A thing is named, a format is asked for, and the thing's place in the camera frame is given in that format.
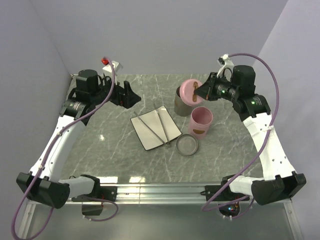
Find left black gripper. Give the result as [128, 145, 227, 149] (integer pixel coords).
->
[91, 73, 141, 109]

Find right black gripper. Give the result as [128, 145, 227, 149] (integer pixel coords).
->
[194, 72, 240, 102]

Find pink lid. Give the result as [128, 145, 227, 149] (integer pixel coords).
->
[179, 79, 204, 107]

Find grey lid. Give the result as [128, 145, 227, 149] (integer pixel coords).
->
[176, 134, 199, 156]

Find metal tongs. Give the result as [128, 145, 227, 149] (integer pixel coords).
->
[130, 105, 170, 151]

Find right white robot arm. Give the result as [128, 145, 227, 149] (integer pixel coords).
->
[194, 65, 307, 206]

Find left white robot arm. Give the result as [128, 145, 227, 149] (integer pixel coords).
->
[16, 69, 141, 209]

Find pink cylindrical container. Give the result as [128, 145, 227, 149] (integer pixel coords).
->
[188, 106, 214, 140]

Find grey cylindrical container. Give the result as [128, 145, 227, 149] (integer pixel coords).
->
[174, 87, 193, 117]

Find white square plate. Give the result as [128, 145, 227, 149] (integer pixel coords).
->
[130, 105, 182, 151]

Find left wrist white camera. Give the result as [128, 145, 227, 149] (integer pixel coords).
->
[102, 61, 123, 78]

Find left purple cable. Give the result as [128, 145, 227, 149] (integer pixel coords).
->
[11, 56, 120, 240]

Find aluminium rail frame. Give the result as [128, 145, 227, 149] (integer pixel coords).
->
[14, 74, 305, 240]

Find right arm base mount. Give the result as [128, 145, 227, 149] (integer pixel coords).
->
[200, 185, 250, 219]

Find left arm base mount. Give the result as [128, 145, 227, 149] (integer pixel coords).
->
[71, 186, 118, 217]

